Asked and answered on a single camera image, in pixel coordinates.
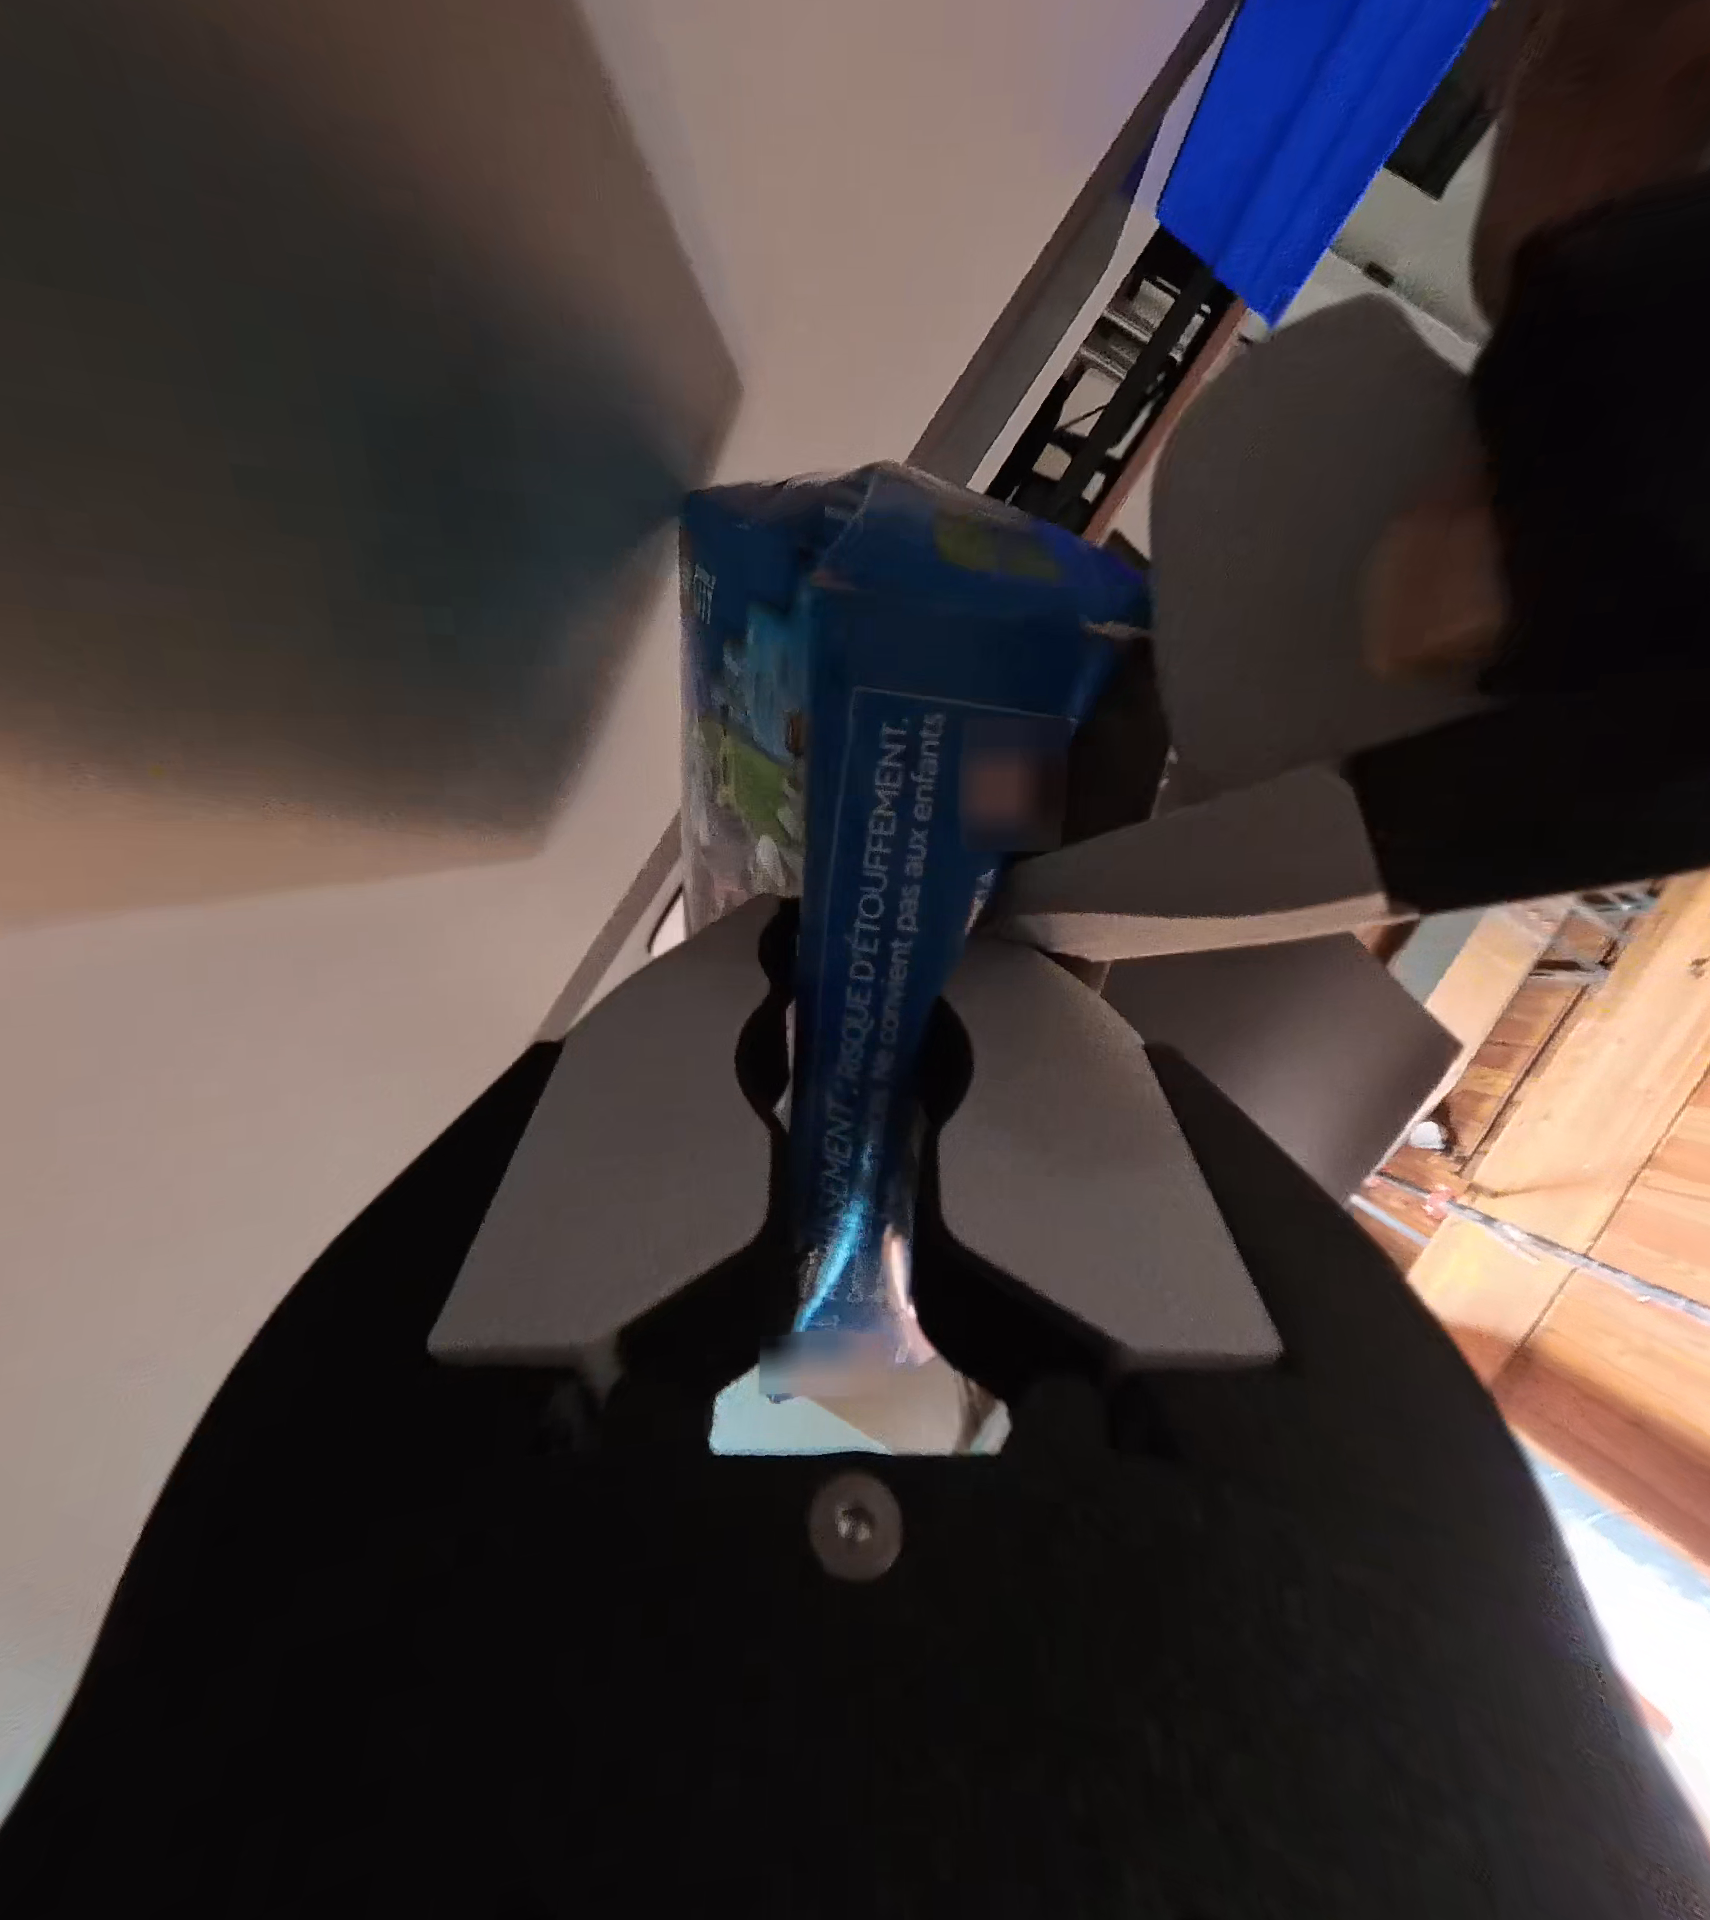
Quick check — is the blue lego set box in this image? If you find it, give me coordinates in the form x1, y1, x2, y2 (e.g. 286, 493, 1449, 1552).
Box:
682, 459, 1158, 1411

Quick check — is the blue plastic bin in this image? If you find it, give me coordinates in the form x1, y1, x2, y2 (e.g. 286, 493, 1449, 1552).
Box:
1156, 0, 1493, 324

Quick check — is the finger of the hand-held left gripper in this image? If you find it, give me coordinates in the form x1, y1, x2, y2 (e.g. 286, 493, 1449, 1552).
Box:
1149, 294, 1488, 800
1005, 766, 1466, 1205

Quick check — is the person's left hand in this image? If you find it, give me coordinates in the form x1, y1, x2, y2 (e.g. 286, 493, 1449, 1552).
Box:
1366, 0, 1710, 689

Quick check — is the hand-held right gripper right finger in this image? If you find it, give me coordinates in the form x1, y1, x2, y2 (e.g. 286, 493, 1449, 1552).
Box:
930, 936, 1286, 1370

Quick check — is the light wooden table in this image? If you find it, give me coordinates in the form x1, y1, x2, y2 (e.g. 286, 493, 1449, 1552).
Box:
1366, 856, 1710, 1639

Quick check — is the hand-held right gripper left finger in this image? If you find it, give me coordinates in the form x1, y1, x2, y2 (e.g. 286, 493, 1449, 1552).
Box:
429, 905, 800, 1370

